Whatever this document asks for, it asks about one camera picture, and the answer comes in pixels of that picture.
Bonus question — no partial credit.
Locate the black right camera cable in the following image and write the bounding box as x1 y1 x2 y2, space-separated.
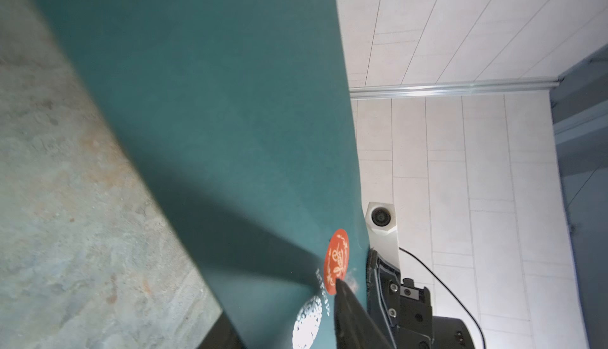
398 246 488 349

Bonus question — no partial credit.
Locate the dark green envelope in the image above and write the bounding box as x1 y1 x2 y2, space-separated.
33 0 369 348

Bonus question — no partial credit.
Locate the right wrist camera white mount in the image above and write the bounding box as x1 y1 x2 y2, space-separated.
365 202 400 270

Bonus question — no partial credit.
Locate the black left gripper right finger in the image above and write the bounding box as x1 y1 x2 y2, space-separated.
334 279 390 349

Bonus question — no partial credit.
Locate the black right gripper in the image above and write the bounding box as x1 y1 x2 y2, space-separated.
367 249 474 348

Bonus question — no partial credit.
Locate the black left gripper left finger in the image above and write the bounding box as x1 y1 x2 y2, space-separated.
198 313 245 349

